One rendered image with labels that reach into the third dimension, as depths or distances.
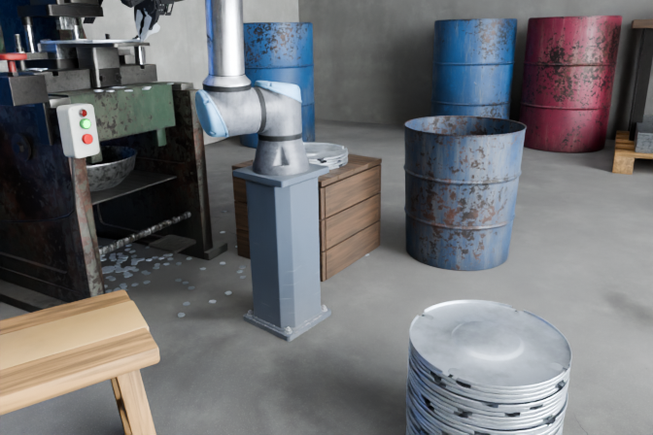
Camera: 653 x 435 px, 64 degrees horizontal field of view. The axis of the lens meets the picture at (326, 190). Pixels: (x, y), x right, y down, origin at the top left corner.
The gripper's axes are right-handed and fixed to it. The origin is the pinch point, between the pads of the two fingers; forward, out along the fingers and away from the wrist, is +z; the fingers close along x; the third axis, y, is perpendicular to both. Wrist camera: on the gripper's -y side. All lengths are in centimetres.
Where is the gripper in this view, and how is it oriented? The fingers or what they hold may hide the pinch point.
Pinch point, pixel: (140, 37)
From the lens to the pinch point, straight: 181.4
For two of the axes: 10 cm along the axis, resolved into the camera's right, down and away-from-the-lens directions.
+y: 4.4, -2.6, 8.6
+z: -3.7, 8.2, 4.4
